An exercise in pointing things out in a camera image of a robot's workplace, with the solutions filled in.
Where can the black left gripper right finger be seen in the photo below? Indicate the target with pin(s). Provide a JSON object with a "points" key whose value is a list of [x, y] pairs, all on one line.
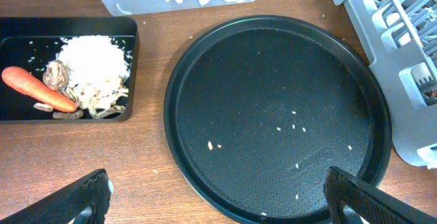
{"points": [[351, 200]]}

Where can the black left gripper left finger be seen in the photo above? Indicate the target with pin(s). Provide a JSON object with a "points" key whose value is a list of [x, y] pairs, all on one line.
{"points": [[86, 200]]}

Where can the orange carrot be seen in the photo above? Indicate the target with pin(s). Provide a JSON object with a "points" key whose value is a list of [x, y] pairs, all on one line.
{"points": [[25, 83]]}

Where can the grey plastic dishwasher rack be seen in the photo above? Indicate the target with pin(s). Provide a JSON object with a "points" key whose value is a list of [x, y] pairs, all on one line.
{"points": [[399, 39]]}

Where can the ginger root piece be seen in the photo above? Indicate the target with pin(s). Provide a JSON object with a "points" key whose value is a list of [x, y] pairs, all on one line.
{"points": [[56, 76]]}

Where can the rice and peanut food waste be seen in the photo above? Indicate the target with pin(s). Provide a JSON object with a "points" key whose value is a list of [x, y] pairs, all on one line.
{"points": [[99, 70]]}

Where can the round black tray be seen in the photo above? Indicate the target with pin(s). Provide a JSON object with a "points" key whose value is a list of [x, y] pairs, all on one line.
{"points": [[257, 110]]}

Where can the black rectangular tray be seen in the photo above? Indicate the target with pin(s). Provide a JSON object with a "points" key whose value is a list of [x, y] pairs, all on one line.
{"points": [[30, 43]]}

